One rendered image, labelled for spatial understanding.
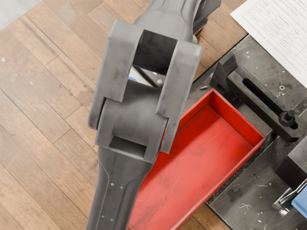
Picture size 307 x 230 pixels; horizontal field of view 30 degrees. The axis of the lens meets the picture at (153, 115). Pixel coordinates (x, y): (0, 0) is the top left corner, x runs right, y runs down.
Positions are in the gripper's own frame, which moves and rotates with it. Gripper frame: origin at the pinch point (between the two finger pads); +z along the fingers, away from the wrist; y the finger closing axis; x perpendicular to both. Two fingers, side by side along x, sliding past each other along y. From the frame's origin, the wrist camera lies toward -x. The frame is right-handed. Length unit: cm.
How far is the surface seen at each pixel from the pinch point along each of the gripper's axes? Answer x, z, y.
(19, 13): -75, 97, -10
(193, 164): 16.4, 6.3, 11.9
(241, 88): 13.7, -0.5, -0.7
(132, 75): -1.2, 3.8, 9.1
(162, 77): 2.5, 3.9, 5.7
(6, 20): -76, 97, -5
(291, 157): 26.8, -1.6, 2.7
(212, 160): 18.1, 6.3, 9.2
